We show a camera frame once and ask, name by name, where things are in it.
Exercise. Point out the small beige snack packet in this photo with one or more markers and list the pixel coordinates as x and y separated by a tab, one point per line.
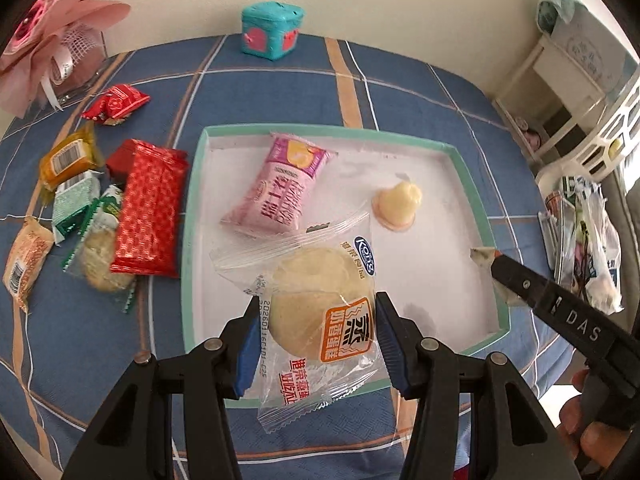
482	256

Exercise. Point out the pale yellow jelly cup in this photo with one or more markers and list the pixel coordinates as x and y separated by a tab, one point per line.
397	205

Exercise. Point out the green and white biscuit packet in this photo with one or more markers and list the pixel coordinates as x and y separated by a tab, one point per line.
72	200

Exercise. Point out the clear steamed cake packet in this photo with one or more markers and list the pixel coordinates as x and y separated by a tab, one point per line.
320	285

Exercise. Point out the orange snack packet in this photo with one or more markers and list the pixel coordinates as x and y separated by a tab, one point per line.
25	260

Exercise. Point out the red flower print snack packet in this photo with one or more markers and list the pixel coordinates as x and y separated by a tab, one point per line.
127	100
97	110

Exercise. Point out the pink snack packet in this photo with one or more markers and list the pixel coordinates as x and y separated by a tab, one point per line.
280	190

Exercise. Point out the plastic bag of packets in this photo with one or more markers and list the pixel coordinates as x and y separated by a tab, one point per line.
590	245

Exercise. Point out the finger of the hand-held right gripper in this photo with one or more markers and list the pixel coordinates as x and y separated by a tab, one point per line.
517	280

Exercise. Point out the person's right hand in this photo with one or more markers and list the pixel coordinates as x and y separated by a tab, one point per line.
575	412

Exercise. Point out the dark red snack packet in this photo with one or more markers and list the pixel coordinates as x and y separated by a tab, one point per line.
117	160

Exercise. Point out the yellow snack packet with barcode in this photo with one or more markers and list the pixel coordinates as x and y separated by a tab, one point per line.
65	160

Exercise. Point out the red patterned snack packet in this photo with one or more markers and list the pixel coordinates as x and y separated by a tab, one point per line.
147	210

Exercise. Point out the clear cookie packet green edges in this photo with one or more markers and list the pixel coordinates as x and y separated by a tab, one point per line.
100	260

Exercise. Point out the teal cloth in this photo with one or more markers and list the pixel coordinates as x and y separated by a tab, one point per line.
557	7

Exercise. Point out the teal toy box pink door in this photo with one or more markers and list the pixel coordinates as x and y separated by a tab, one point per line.
270	30

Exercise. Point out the white plastic basket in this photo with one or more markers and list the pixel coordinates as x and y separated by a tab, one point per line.
605	140

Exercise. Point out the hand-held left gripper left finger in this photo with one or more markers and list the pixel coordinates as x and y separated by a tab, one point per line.
244	360

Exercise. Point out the pink paper flower bouquet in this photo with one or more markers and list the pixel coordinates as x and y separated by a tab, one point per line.
50	20

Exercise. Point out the white shelf unit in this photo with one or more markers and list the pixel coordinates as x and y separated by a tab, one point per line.
550	90

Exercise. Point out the white tray with teal rim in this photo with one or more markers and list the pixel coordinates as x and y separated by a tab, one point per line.
450	300

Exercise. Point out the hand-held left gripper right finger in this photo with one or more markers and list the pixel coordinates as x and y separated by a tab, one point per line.
396	355

